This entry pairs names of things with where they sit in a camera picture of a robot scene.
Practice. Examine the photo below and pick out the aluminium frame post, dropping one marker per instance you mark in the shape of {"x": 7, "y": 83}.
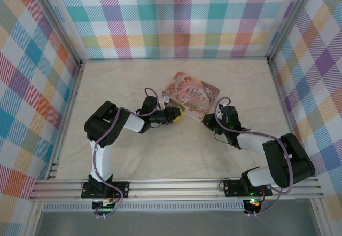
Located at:
{"x": 57, "y": 25}
{"x": 291, "y": 17}
{"x": 33, "y": 220}
{"x": 322, "y": 220}

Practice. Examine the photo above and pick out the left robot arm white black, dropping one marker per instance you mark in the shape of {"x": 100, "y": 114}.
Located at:
{"x": 102, "y": 161}

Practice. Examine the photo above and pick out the pink fairy picture tin box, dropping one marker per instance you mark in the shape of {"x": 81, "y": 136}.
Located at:
{"x": 192, "y": 91}

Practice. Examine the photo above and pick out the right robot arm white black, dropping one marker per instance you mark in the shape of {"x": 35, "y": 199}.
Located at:
{"x": 251, "y": 142}

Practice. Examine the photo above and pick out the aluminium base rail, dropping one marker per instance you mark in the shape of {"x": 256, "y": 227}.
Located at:
{"x": 173, "y": 189}

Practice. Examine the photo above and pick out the aluminium frame rail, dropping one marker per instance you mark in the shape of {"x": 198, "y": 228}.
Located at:
{"x": 283, "y": 105}
{"x": 173, "y": 59}
{"x": 72, "y": 102}

